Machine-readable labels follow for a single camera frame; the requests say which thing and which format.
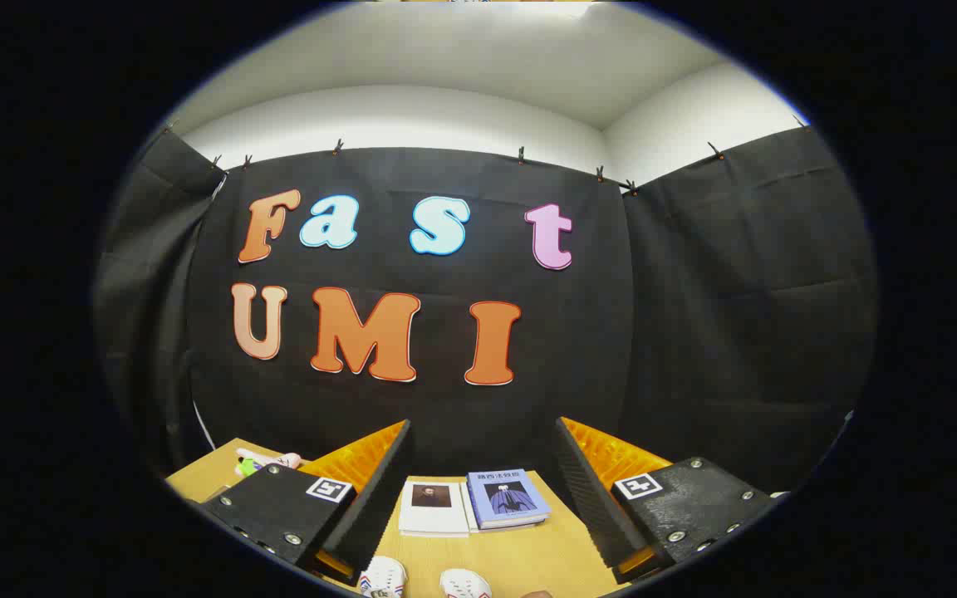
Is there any black backdrop cloth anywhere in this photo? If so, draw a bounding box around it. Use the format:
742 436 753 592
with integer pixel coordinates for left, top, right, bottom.
95 125 880 503

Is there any pink star plush toy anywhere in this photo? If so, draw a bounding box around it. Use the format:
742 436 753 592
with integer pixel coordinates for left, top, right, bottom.
235 448 303 478

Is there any blue cover book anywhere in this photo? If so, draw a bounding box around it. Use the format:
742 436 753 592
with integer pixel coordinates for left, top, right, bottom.
465 468 552 532

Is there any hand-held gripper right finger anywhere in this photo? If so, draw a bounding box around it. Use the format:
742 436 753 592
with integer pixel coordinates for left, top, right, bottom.
555 417 779 585

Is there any white striped canvas shoe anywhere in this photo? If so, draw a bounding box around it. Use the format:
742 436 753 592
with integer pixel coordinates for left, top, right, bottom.
358 556 408 598
439 569 493 598

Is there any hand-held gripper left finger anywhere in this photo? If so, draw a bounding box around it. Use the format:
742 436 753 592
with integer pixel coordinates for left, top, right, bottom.
200 419 414 584

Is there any white portrait cover book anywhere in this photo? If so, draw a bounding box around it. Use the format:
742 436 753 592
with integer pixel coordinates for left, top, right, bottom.
399 479 470 538

